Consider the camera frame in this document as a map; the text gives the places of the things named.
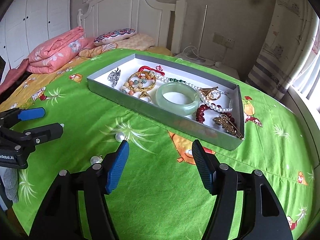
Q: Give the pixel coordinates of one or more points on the green cartoon print cloth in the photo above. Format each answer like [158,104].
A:
[160,195]

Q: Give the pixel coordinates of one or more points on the white wardrobe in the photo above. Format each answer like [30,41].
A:
[28,23]

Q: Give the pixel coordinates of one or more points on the white pearl earring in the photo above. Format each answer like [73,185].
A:
[120,136]
[96,159]

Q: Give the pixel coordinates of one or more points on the pink folded quilt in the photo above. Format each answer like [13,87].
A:
[53,54]

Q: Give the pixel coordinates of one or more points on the white wooden headboard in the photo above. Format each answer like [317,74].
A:
[162,21]

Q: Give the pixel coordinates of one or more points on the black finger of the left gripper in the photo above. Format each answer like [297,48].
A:
[42,134]

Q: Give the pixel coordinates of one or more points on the embroidered round cushion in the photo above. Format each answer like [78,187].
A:
[114,36]

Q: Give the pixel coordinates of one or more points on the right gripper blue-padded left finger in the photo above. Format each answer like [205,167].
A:
[116,163]

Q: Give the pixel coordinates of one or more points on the white bedside table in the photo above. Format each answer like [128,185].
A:
[219,66]

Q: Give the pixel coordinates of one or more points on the silver rhinestone brooch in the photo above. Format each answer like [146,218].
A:
[114,76]

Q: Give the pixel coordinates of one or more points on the grey gloved left hand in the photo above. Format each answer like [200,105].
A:
[9,177]

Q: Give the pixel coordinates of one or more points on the white pearl necklace green pendant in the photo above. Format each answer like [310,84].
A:
[206,94]

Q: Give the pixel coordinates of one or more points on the pale green jade bangle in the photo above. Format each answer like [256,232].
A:
[177,98]

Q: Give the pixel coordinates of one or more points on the wall power socket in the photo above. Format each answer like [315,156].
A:
[223,41]

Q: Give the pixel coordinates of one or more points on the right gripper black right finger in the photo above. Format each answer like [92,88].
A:
[204,166]

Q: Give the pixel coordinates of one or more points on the white slim desk lamp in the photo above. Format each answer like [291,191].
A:
[194,53]

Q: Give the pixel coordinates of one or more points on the grey white jewelry tray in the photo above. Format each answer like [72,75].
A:
[199,124]

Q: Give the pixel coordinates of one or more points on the gold bangle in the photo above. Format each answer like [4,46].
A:
[141,81]

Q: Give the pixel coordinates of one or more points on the white patterned curtain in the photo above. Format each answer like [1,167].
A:
[289,47]

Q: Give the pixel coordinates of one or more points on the yellow floral bed sheet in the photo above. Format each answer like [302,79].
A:
[33,87]

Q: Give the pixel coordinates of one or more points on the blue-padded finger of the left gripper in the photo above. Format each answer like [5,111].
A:
[30,114]

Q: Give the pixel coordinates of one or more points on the gold leaf hair clip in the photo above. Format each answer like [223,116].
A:
[225,122]

